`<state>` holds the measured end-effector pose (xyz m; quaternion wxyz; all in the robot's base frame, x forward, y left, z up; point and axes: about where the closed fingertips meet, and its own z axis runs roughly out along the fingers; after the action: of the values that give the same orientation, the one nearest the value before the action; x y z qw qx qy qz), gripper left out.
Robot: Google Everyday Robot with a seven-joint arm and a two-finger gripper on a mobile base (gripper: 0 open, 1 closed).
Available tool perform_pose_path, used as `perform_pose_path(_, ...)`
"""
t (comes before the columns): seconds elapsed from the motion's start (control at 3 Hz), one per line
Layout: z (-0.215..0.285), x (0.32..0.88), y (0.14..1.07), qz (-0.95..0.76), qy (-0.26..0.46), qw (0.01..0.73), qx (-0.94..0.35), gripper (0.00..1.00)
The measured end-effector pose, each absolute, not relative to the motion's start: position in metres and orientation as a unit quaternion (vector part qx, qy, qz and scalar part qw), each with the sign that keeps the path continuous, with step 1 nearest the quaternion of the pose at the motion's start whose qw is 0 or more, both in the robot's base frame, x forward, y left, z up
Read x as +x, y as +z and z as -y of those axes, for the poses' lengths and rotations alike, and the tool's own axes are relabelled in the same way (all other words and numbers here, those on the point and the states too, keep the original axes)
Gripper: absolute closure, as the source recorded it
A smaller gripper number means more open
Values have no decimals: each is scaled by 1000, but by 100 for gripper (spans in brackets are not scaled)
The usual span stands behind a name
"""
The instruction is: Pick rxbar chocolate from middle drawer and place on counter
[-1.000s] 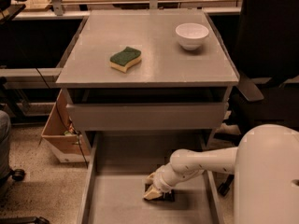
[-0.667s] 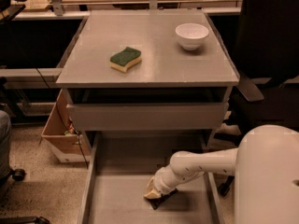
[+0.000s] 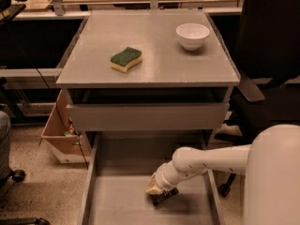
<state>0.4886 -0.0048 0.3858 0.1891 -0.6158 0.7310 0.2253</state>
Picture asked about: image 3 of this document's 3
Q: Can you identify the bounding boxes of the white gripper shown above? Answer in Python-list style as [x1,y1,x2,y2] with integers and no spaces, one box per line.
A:
[145,161,187,195]

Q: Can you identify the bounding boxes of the black rxbar chocolate bar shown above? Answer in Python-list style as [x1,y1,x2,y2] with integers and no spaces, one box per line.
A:
[150,187,179,206]

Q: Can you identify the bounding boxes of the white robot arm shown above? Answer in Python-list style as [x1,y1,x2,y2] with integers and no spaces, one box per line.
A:
[145,125,300,225]

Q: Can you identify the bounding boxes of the grey open middle drawer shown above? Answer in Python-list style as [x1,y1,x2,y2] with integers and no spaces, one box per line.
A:
[77,133,225,225]

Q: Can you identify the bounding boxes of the grey top drawer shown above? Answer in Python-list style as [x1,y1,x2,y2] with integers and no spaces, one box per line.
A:
[64,87,230,132]

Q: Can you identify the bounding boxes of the grey drawer cabinet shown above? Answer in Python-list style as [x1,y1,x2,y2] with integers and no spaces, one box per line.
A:
[56,9,240,143]

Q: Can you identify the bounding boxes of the cardboard box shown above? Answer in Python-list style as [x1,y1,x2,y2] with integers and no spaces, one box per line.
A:
[41,92,90,163]

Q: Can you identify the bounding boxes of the green yellow sponge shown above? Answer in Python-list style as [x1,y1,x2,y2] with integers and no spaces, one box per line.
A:
[110,47,143,73]

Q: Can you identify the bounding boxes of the grey chair at left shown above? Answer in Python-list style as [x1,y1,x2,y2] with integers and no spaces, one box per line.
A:
[0,112,50,225]

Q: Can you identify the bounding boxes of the black office chair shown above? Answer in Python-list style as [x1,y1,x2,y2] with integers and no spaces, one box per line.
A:
[215,0,300,199]

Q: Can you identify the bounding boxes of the white ceramic bowl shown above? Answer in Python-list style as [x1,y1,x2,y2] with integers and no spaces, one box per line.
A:
[176,23,210,51]

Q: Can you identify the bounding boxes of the black device top left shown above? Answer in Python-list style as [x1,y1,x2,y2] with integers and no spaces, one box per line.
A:
[0,0,27,24]

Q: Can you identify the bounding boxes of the black cable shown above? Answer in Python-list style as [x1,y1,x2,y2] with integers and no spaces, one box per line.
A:
[36,67,90,171]

